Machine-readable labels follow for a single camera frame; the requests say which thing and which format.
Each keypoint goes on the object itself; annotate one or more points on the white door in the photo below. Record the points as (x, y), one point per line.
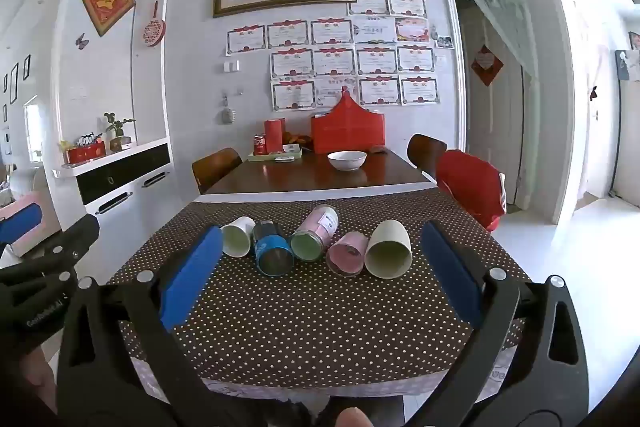
(492, 132)

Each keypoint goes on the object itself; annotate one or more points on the cream cup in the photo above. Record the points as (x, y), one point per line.
(392, 239)

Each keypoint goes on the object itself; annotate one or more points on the grey hanging wall ornament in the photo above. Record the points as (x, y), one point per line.
(228, 114)

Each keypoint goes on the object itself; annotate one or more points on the red cylinder box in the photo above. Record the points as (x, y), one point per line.
(274, 136)

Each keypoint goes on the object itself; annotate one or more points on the butterfly wall sticker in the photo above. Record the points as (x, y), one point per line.
(81, 41)

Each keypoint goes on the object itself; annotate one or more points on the large red gift box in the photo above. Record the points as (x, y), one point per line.
(348, 132)

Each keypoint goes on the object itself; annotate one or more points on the blue cup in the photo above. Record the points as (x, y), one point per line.
(272, 254)

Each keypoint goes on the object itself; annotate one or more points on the white light switch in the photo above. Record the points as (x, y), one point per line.
(231, 66)

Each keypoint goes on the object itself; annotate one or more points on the brown polka-dot tablecloth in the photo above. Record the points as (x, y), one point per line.
(310, 322)

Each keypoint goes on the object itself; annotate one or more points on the red tissue box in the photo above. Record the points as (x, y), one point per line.
(85, 153)

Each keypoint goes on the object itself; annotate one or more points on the chair with red cover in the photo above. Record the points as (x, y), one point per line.
(467, 187)

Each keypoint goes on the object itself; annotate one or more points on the small potted plant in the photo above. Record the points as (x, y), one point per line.
(117, 129)

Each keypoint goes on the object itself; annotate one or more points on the red diamond door decoration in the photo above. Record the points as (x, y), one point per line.
(487, 66)

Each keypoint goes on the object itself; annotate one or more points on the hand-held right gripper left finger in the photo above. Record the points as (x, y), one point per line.
(192, 277)

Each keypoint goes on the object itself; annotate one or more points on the white black sideboard cabinet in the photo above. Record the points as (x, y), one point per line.
(125, 169)

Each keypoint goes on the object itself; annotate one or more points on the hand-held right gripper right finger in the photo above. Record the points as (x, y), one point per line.
(452, 272)

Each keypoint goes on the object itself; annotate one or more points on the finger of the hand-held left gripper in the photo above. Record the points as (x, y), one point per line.
(19, 223)
(80, 232)

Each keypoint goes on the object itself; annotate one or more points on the pile of oranges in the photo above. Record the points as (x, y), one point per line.
(298, 139)

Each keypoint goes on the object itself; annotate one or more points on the black framed wall picture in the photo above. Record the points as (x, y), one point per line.
(26, 67)
(14, 83)

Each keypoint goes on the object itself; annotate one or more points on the brown wooden chair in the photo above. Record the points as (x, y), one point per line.
(424, 152)
(215, 167)

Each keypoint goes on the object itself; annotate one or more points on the grey wall picture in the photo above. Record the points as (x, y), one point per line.
(627, 65)

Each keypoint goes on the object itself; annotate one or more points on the pink green-lidded canister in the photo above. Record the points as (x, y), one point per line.
(320, 224)

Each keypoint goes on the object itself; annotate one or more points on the short pink cup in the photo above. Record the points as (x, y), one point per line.
(347, 252)

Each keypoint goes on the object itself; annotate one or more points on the group of wall certificates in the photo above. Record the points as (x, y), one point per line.
(332, 62)

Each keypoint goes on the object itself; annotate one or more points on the small white cup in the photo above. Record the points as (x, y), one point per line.
(237, 236)

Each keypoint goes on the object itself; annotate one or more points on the dark wooden table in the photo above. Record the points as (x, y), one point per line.
(300, 179)

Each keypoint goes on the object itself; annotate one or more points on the person's left forearm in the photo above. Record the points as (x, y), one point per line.
(25, 387)

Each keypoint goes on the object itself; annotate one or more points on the small wall photo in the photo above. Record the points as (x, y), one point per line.
(444, 42)

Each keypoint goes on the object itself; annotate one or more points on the red soda can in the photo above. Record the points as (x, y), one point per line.
(259, 145)

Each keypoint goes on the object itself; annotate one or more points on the red round fan ornament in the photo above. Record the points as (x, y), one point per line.
(153, 32)

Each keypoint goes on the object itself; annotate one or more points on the white bowl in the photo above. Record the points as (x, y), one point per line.
(347, 161)

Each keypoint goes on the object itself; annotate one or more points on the person's right hand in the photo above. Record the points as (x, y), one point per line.
(353, 418)

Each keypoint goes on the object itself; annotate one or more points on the green tray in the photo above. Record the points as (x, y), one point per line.
(265, 157)

